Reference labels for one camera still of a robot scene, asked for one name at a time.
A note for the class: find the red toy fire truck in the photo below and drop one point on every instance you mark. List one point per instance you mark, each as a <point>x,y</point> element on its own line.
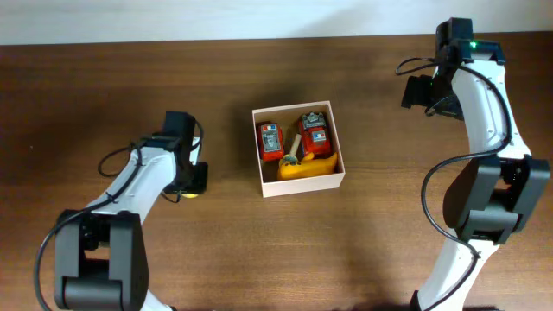
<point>314,133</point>

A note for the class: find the pink cardboard box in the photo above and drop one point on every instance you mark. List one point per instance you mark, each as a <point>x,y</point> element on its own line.
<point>288,117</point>

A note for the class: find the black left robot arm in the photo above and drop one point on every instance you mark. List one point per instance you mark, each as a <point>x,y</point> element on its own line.
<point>100,254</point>

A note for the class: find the yellow minion ball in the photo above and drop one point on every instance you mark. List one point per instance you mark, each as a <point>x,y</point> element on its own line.
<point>189,196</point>

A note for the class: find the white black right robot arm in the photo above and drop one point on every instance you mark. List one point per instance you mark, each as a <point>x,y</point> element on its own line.
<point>498,190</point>

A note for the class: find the wooden rattle drum toy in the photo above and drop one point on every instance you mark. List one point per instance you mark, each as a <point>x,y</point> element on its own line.
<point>294,149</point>

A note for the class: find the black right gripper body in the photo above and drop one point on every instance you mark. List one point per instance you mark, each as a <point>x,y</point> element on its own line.
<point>433,92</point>

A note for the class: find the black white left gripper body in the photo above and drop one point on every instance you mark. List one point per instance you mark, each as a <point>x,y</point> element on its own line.
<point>193,180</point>

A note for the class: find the red toy truck grey front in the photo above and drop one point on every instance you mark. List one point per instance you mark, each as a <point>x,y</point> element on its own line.
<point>270,142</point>

